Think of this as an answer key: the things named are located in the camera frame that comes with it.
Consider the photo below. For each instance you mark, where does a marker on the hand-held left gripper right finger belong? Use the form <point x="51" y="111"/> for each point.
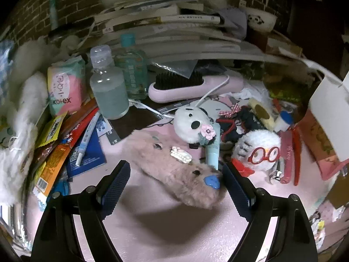
<point x="237" y="191"/>

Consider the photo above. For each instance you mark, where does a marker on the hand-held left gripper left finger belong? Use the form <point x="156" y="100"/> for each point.
<point x="116" y="188"/>

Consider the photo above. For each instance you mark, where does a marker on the white plush with red glasses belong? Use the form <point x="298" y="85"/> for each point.
<point x="259" y="147"/>

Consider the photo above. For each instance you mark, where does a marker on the pink-brown fuzzy plush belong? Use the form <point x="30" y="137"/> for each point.
<point x="174" y="166"/>

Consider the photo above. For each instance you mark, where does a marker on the white bottle with blue cap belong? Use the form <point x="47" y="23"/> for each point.
<point x="285" y="120"/>

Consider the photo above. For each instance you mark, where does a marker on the blue booklet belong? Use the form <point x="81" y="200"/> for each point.
<point x="91" y="157"/>

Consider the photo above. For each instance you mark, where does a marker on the metal nail clipper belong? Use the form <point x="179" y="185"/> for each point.
<point x="274" y="175"/>

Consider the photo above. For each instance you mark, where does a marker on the teal cosmetic tube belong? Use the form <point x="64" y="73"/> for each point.
<point x="212" y="150"/>

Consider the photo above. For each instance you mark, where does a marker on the white marker pen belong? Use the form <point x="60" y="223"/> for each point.
<point x="87" y="139"/>

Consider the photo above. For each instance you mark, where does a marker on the pink printed desk mat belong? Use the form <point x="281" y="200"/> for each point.
<point x="163" y="223"/>

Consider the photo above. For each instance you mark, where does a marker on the long pink box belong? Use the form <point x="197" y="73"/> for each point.
<point x="286" y="155"/>

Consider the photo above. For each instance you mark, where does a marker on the black cloth with red trim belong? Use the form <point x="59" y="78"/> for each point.
<point x="237" y="122"/>

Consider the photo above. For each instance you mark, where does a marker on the orange snack packet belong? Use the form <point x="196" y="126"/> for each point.
<point x="53" y="161"/>

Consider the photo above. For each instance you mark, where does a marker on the red snack packet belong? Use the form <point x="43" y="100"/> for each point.
<point x="79" y="122"/>

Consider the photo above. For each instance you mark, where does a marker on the panda plush toy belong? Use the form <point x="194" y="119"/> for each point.
<point x="190" y="122"/>

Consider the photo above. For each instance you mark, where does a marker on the yellow plush toy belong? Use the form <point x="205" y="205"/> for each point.
<point x="261" y="112"/>

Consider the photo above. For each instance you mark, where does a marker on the yellow snack packet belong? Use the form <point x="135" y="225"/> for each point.
<point x="51" y="129"/>

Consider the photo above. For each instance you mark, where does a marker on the black card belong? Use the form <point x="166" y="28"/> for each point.
<point x="170" y="106"/>

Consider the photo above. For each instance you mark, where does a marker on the clear plastic bottle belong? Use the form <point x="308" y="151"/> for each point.
<point x="107" y="87"/>

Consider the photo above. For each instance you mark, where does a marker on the pink hairbrush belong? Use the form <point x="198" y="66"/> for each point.
<point x="190" y="89"/>

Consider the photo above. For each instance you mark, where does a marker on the pink pad pack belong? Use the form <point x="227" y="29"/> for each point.
<point x="66" y="87"/>

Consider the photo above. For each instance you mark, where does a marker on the white plush toy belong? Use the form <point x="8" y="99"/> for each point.
<point x="24" y="109"/>

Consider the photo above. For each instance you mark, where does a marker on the teal plastic bottle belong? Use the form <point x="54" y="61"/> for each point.
<point x="132" y="68"/>

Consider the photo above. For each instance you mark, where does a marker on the stack of books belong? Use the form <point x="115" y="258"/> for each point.
<point x="174" y="27"/>

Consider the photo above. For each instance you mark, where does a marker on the blue checked cloth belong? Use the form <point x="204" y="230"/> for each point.
<point x="5" y="57"/>

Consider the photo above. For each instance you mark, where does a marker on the purple cloth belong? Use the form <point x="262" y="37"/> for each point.
<point x="231" y="19"/>

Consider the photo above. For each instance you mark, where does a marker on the white panda bowl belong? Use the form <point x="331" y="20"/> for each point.
<point x="260" y="19"/>

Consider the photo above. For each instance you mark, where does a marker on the teal wall pole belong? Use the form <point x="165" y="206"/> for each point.
<point x="54" y="2"/>

